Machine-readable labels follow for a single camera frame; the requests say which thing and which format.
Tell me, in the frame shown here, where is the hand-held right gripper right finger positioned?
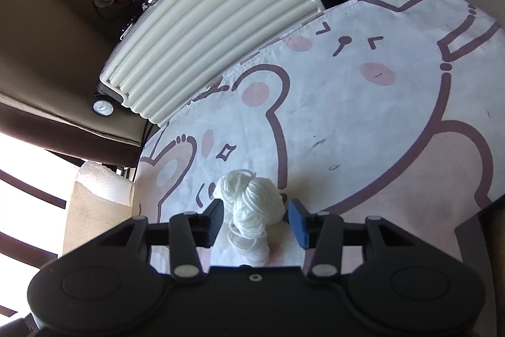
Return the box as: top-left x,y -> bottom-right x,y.
287,198 -> 421,280

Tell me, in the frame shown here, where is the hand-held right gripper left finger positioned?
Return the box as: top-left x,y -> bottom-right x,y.
96,198 -> 224,280

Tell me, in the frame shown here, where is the white yarn bundle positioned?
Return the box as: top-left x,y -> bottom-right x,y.
214,169 -> 287,240

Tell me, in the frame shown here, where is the black storage box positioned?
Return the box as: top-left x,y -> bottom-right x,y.
454,192 -> 505,337

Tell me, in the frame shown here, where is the white bubble wrap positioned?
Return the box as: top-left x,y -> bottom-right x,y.
74,160 -> 136,208

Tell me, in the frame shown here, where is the bear printed blanket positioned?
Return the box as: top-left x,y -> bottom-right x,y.
134,0 -> 505,271

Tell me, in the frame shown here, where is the beige cardboard box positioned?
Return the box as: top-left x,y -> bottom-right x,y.
62,179 -> 137,258

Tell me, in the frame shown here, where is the white ribbed suitcase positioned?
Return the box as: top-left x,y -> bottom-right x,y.
97,0 -> 359,129

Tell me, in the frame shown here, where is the translucent plastic ring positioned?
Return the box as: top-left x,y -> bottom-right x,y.
228,228 -> 270,264

